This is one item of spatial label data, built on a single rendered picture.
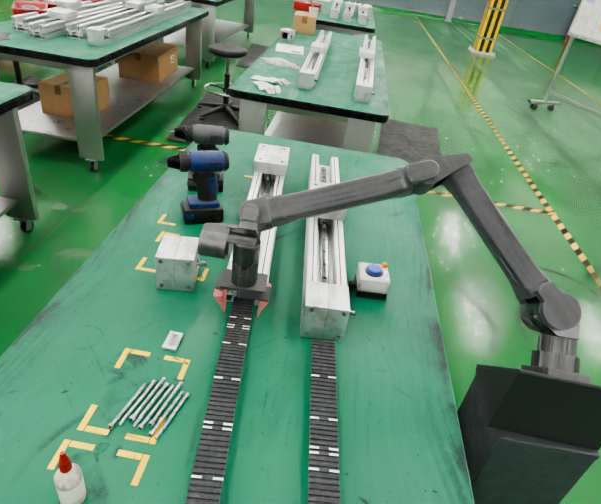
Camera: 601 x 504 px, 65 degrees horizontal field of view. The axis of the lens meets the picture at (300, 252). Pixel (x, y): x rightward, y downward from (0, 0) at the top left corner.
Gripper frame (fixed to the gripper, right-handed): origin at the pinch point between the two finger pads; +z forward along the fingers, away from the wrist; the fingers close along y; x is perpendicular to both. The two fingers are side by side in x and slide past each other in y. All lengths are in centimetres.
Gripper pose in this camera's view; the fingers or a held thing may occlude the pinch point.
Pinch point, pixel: (241, 310)
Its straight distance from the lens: 111.1
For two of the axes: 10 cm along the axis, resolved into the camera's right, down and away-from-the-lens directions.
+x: -0.4, 5.5, -8.3
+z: -1.3, 8.2, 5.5
